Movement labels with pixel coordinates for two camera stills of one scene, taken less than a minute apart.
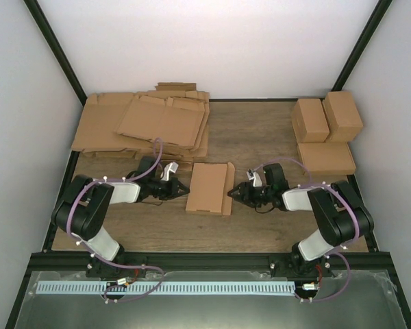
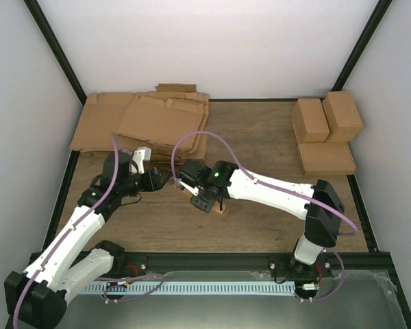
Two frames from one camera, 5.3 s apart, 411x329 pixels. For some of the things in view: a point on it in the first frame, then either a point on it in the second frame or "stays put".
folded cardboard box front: (327, 158) stays put
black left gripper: (171, 194) to (154, 179)
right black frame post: (375, 19) stays put
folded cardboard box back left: (309, 121) stays put
